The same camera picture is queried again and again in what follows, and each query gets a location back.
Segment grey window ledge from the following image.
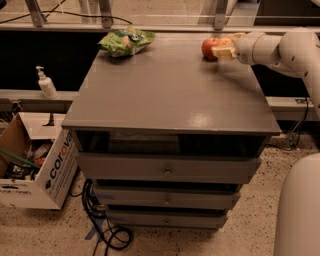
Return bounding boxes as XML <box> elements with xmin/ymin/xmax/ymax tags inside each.
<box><xmin>0</xmin><ymin>89</ymin><xmax>78</xmax><ymax>113</ymax></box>

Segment orange fruit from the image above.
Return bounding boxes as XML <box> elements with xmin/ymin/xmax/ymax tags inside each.
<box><xmin>218</xmin><ymin>38</ymin><xmax>233</xmax><ymax>46</ymax></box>

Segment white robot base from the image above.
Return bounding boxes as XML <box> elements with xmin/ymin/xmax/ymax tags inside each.
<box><xmin>273</xmin><ymin>153</ymin><xmax>320</xmax><ymax>256</ymax></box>

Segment top grey drawer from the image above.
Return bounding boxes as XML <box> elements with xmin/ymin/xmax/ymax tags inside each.
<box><xmin>78</xmin><ymin>153</ymin><xmax>261</xmax><ymax>184</ymax></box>

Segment bottom grey drawer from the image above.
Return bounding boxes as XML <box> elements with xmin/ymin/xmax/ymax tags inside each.
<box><xmin>107</xmin><ymin>210</ymin><xmax>227</xmax><ymax>229</ymax></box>

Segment grey drawer cabinet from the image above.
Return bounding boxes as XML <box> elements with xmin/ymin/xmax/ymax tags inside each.
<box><xmin>63</xmin><ymin>33</ymin><xmax>280</xmax><ymax>217</ymax></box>

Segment metal window railing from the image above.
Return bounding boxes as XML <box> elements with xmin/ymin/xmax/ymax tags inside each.
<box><xmin>0</xmin><ymin>0</ymin><xmax>320</xmax><ymax>37</ymax></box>

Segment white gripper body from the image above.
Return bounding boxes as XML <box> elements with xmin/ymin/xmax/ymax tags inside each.
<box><xmin>235</xmin><ymin>32</ymin><xmax>259</xmax><ymax>65</ymax></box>

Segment black cable behind glass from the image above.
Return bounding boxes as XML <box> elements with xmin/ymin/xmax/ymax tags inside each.
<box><xmin>0</xmin><ymin>0</ymin><xmax>134</xmax><ymax>26</ymax></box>

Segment white pump bottle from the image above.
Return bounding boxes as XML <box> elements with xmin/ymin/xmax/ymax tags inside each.
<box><xmin>36</xmin><ymin>66</ymin><xmax>58</xmax><ymax>99</ymax></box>

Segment red apple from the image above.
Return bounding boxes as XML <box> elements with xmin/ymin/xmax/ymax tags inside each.
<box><xmin>201</xmin><ymin>37</ymin><xmax>218</xmax><ymax>60</ymax></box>

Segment green chip bag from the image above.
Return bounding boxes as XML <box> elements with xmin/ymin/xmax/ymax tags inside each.
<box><xmin>98</xmin><ymin>27</ymin><xmax>156</xmax><ymax>57</ymax></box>

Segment grey drawer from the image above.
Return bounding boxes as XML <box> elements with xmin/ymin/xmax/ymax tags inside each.
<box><xmin>78</xmin><ymin>153</ymin><xmax>261</xmax><ymax>184</ymax></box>
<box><xmin>107</xmin><ymin>210</ymin><xmax>227</xmax><ymax>229</ymax></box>
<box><xmin>94</xmin><ymin>186</ymin><xmax>240</xmax><ymax>210</ymax></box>

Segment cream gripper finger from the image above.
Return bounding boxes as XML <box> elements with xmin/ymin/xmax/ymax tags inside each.
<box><xmin>212</xmin><ymin>44</ymin><xmax>236</xmax><ymax>61</ymax></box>
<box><xmin>226</xmin><ymin>32</ymin><xmax>246</xmax><ymax>40</ymax></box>

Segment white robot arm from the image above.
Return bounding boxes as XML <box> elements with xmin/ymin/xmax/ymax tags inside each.
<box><xmin>211</xmin><ymin>27</ymin><xmax>320</xmax><ymax>117</ymax></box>

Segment black floor cables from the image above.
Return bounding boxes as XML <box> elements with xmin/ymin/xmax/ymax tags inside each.
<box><xmin>69</xmin><ymin>166</ymin><xmax>135</xmax><ymax>256</ymax></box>

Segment middle grey drawer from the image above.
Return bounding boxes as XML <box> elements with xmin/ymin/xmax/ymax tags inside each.
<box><xmin>94</xmin><ymin>186</ymin><xmax>240</xmax><ymax>210</ymax></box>

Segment white cardboard box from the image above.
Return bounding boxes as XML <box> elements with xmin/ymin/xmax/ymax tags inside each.
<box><xmin>0</xmin><ymin>112</ymin><xmax>78</xmax><ymax>210</ymax></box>

